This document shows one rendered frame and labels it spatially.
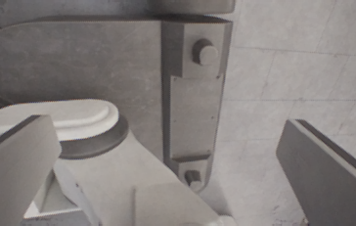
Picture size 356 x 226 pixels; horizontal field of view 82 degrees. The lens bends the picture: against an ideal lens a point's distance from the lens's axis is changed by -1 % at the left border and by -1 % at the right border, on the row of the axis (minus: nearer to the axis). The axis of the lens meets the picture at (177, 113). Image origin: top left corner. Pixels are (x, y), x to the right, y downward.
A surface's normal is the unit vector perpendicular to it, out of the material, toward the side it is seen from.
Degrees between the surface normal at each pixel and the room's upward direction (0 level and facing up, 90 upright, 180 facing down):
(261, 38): 0
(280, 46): 0
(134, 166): 90
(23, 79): 0
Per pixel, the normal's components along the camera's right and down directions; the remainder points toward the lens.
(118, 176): 0.02, -0.86
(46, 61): 0.21, 0.50
